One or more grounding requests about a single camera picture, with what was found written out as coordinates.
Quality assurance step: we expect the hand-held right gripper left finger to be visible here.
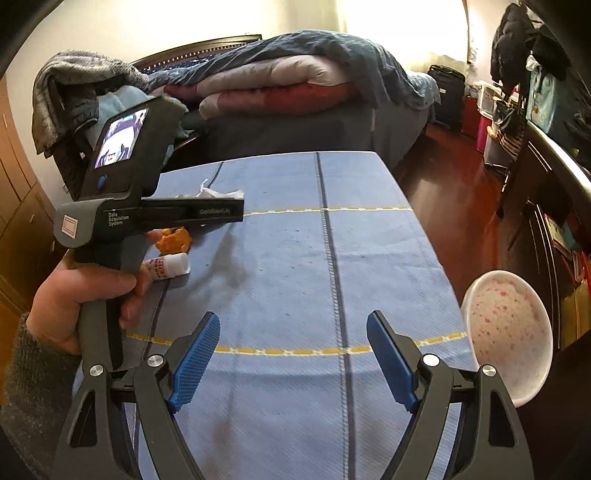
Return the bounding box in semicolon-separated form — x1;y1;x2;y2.
51;311;221;480

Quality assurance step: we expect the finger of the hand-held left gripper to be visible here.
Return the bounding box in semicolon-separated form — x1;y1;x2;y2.
139;198;245;230

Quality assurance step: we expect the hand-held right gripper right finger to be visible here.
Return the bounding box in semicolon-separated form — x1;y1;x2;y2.
366;310;536;480

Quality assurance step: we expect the white tissue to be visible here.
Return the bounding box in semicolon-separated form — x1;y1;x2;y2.
178;178;245;201

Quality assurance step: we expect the person's left forearm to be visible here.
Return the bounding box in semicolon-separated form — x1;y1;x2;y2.
0;314;86;467

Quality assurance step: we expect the person's left hand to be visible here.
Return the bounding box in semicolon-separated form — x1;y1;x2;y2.
28;256;153;356

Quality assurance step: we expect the orange wrapper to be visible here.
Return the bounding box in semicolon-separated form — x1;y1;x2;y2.
154;226;192;254

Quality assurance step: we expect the small white red-label bottle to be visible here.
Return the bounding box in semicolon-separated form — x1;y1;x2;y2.
142;252;191;281

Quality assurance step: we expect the blue plaid tablecloth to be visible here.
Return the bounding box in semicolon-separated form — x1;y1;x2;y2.
74;151;478;480

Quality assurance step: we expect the dark padded jacket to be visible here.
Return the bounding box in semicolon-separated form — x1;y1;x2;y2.
58;88;100;148

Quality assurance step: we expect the dark wooden bed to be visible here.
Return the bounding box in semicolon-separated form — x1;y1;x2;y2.
131;34;439;171

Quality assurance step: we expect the light blue fleece robe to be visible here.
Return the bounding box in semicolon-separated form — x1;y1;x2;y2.
83;85;188;153

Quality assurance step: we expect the grey knitted blanket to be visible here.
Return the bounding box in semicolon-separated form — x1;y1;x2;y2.
32;52;151;155

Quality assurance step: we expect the blue star print pillow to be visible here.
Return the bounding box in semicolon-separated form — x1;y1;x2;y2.
139;54;222;77

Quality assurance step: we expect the folded red quilt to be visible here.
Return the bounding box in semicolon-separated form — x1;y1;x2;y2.
164;83;365;116

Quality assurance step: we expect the folded pink quilt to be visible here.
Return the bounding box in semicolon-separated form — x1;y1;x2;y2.
198;55;361;118

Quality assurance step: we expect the blue patterned duvet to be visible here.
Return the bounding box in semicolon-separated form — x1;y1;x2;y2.
222;30;439;112

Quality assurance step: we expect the dark wooden dresser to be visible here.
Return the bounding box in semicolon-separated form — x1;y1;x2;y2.
499;120;591;352

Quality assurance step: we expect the red box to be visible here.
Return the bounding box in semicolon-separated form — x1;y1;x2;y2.
464;83;490;153

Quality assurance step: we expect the black suitcase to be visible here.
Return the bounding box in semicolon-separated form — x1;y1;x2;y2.
427;65;466;132

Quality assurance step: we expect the sheer cream curtain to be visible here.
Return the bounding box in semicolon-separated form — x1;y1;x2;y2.
332;0;472;70

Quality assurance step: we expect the white container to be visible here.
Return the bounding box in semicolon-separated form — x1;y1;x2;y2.
478;80;504;118

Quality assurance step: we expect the teal cloth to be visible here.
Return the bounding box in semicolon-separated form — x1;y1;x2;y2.
526;55;557;134

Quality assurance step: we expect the black hanging jacket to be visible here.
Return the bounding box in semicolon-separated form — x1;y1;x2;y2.
490;4;536;93

